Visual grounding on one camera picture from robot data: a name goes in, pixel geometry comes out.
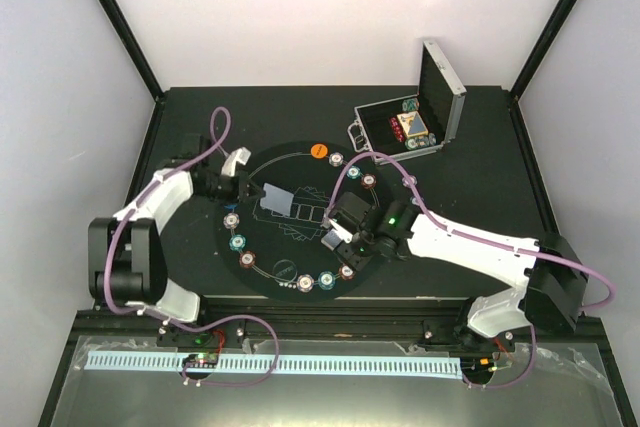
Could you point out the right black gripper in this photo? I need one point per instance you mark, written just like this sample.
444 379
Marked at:
355 261

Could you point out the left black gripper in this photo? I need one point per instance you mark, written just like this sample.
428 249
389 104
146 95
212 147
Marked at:
239 193

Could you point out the brown chip mat bottom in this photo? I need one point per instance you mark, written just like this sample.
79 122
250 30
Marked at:
346 272

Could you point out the brown chip mat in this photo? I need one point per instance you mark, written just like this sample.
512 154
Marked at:
247 260
368 181
346 272

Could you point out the blue playing card deck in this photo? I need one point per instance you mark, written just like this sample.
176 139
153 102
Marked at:
332 240

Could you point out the white chip mat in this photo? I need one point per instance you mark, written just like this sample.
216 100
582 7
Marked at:
336 159
305 283
231 221

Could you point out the single blue playing card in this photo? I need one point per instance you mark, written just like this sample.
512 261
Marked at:
276 200

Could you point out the teal chip mat bottom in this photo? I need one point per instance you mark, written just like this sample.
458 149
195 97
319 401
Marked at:
326 280

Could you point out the teal chip mat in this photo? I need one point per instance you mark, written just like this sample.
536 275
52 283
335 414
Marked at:
237 242
353 172
326 280

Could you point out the white chip mat bottom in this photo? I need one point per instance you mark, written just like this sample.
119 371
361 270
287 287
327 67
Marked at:
305 283

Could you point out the brown chip mat top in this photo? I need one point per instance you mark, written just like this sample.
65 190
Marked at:
368 181

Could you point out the teal chip mat top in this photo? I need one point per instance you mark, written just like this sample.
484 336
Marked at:
353 172

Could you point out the orange big blind button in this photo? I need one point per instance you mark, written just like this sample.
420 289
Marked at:
319 151

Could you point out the white purple chip stack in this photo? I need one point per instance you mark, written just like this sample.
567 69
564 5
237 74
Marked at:
408 181

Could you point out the white chip mat top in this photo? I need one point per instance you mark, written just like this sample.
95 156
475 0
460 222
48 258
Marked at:
336 159

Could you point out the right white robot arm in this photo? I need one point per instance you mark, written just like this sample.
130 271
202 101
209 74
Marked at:
543 289

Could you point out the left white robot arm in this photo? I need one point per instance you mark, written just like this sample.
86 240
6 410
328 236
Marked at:
127 268

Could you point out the round black poker mat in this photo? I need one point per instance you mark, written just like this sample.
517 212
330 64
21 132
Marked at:
287 247

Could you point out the red dice in case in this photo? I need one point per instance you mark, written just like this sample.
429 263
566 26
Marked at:
397 129

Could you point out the teal chips case front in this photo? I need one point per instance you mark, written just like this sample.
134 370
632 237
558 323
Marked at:
421 141

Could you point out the teal chips case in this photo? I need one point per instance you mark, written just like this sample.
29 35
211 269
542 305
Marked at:
421 141
410 105

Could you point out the aluminium poker chip case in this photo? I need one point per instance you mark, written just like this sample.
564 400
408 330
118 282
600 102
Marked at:
441 96

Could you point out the boxed card deck in case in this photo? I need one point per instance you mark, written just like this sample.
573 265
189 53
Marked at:
412 124

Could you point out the teal chips case back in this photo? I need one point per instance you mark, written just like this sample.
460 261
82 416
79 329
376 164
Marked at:
410 105

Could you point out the small circuit board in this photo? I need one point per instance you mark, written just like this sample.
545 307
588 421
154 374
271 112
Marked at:
201 360

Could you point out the light blue cable duct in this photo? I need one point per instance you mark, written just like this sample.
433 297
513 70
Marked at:
259 364

